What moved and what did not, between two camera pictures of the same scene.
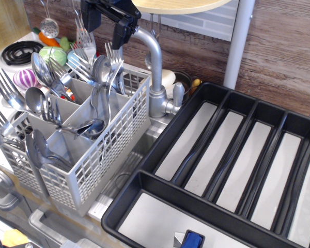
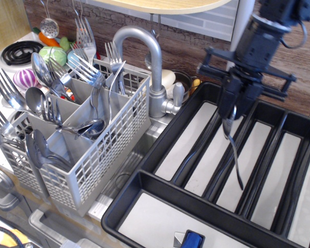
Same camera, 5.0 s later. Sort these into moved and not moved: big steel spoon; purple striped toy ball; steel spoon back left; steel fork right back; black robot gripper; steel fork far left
Moved: black robot gripper; big steel spoon
Not moved: steel fork right back; steel fork far left; steel spoon back left; purple striped toy ball
